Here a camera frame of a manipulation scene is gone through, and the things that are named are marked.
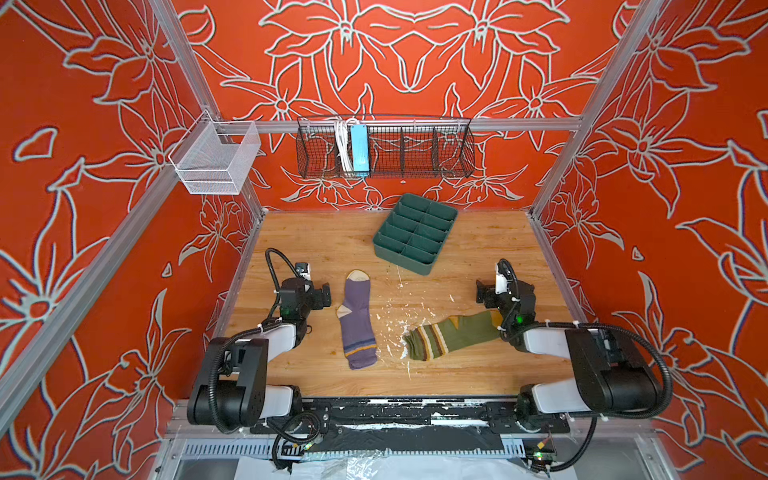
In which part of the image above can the purple sock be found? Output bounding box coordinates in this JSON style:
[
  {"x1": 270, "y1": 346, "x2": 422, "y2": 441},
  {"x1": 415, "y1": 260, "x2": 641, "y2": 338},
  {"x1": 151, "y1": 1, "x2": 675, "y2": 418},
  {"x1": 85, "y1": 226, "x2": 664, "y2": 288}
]
[{"x1": 336, "y1": 270, "x2": 378, "y2": 370}]

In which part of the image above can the green striped sock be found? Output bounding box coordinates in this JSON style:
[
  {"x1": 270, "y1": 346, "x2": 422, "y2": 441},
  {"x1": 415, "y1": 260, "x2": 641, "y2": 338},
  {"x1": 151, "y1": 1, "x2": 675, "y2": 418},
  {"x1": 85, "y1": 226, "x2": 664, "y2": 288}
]
[{"x1": 403, "y1": 310, "x2": 502, "y2": 361}]

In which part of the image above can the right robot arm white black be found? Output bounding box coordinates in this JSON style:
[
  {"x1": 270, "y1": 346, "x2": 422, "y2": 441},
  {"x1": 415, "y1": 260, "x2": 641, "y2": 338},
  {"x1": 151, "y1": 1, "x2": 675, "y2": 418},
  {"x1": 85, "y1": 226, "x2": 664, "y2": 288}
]
[{"x1": 476, "y1": 259, "x2": 674, "y2": 431}]

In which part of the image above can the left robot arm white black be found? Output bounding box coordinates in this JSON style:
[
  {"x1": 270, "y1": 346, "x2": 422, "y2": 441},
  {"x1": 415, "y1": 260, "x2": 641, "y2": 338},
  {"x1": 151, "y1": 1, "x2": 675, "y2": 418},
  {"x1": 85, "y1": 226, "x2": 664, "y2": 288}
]
[{"x1": 186, "y1": 248, "x2": 331, "y2": 434}]

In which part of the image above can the green divided plastic tray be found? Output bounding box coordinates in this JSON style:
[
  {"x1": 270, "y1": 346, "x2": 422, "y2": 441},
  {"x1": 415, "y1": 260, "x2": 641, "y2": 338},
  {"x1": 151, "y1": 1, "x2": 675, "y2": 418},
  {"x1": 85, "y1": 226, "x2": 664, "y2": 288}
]
[{"x1": 373, "y1": 193, "x2": 458, "y2": 276}]

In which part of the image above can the light blue box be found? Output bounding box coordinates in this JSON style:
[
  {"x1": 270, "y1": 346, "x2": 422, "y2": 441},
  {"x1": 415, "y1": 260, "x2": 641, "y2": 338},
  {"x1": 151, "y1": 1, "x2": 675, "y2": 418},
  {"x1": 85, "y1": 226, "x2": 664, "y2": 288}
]
[{"x1": 350, "y1": 123, "x2": 370, "y2": 177}]

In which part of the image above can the clear mesh wall basket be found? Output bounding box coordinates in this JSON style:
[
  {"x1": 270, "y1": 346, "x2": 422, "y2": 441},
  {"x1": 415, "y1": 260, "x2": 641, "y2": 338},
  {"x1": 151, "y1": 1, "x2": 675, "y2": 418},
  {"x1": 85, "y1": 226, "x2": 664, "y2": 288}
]
[{"x1": 168, "y1": 109, "x2": 262, "y2": 195}]

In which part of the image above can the white cable bundle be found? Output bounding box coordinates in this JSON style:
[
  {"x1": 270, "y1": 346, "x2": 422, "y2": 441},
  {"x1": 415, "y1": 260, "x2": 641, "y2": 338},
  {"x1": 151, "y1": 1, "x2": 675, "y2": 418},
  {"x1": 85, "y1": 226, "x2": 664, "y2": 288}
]
[{"x1": 333, "y1": 119, "x2": 353, "y2": 175}]

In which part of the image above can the black wire wall basket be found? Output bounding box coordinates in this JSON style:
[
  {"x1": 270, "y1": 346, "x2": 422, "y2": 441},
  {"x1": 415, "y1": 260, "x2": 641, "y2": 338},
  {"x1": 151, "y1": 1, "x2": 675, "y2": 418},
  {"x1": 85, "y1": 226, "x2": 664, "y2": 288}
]
[{"x1": 295, "y1": 114, "x2": 476, "y2": 181}]

